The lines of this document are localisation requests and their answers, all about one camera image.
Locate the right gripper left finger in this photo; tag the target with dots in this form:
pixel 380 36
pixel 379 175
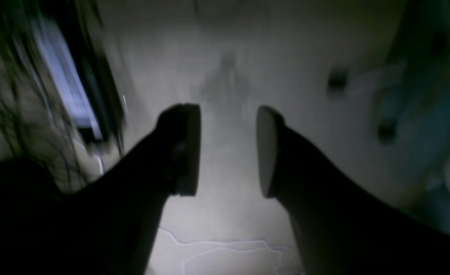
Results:
pixel 108 227

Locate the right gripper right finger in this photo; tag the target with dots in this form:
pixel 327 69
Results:
pixel 340 229

